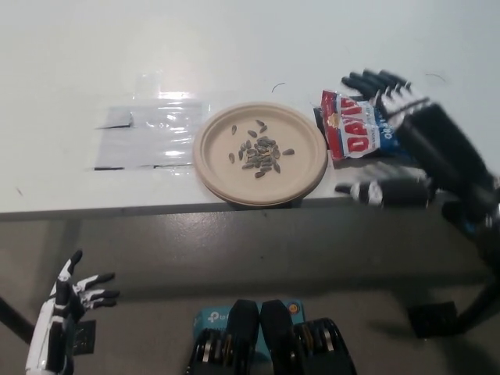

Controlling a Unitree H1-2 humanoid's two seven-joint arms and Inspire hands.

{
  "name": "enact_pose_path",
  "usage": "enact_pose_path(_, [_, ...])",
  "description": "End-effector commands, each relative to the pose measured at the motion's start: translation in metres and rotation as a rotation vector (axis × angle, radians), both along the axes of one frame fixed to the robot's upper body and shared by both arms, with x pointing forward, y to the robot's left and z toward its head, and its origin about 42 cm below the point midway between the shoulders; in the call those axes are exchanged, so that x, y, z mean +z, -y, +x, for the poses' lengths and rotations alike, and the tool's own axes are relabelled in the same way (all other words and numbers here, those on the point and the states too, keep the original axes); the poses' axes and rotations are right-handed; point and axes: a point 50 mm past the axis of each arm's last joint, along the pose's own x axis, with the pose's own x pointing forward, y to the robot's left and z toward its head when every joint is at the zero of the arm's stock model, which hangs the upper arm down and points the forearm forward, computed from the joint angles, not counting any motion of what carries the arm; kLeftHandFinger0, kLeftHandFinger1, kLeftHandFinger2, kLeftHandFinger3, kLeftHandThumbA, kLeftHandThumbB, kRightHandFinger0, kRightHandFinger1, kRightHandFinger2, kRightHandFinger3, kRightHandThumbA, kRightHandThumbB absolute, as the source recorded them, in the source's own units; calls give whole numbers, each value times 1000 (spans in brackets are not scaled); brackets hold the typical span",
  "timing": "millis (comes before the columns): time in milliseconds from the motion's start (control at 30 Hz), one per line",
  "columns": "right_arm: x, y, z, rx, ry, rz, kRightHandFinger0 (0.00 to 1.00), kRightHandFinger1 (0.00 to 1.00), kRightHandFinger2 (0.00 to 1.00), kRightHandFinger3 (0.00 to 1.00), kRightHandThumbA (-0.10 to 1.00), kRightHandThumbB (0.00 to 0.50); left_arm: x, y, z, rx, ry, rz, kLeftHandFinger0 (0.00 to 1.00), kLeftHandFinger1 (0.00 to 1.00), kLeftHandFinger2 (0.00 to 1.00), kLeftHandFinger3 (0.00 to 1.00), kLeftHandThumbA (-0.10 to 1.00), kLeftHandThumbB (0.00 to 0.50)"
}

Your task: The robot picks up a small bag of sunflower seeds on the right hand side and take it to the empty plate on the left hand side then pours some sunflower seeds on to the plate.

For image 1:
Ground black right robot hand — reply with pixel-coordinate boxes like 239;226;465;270
334;69;498;209

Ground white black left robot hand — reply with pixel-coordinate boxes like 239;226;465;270
23;249;120;375

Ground red blue sunflower seed bag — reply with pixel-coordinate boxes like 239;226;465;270
320;89;403;161

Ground pile of sunflower seeds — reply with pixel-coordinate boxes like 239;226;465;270
228;120;296;180

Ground beige paper plate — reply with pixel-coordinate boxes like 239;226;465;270
192;101;329;207

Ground black robot torso blocks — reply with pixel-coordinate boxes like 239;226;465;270
185;298;356;375

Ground small black floor marker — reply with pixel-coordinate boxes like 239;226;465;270
73;320;97;355

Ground teal router box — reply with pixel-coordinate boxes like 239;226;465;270
193;298;304;360

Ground clear plastic sheet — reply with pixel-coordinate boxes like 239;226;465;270
93;100;210;171

